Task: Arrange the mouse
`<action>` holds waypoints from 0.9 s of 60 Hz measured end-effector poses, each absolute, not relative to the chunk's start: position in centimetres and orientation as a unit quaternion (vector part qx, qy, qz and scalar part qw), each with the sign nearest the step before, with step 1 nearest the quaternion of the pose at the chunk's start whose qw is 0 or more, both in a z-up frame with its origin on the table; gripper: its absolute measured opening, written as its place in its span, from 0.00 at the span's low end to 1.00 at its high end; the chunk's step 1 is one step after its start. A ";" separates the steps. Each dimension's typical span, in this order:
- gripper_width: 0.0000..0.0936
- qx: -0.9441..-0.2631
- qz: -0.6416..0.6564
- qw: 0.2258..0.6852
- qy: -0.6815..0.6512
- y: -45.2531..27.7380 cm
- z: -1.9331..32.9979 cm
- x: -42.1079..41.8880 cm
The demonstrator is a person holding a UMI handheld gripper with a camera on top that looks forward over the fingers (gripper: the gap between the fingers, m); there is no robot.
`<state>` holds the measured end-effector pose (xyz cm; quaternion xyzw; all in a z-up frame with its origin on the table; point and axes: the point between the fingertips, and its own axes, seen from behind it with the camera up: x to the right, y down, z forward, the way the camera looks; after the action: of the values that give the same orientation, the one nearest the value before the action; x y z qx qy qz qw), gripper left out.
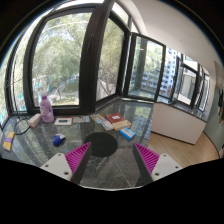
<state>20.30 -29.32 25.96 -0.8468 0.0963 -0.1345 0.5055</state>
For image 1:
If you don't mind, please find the open black window sash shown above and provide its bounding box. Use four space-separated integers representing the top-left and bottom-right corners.
123 33 166 102

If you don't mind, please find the colourful small booklet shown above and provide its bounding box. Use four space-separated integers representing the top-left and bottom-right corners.
102 120 114 131

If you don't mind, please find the black cable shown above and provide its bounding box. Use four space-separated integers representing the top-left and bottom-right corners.
4 79 32 136

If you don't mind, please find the tan cardboard box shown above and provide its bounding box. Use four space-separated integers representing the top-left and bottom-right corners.
113 120 131 131

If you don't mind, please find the blue white tissue pack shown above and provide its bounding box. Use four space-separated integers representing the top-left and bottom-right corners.
120 127 136 140

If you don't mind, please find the round black mouse pad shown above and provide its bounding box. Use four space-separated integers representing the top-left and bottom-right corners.
84 132 118 157

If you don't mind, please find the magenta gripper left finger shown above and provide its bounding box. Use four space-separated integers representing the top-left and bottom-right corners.
41 142 92 184

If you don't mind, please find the black window frame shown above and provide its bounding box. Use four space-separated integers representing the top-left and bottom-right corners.
0 0 132 116

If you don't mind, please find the purple detergent bottle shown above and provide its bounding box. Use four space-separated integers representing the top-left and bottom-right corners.
40 91 54 123

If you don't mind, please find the yellow white sponge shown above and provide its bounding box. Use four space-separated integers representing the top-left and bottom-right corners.
3 132 15 151

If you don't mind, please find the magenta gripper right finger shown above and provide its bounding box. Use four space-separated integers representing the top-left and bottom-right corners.
133 143 182 185

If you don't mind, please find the small pink white box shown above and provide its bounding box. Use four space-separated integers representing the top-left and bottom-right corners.
28 113 41 128

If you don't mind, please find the grey paper sheet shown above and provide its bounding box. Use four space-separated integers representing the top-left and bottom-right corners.
73 115 90 123

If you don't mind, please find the red book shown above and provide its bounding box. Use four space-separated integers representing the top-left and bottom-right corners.
105 113 124 124

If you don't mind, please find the white framed card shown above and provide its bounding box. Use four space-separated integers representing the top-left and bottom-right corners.
55 117 73 126

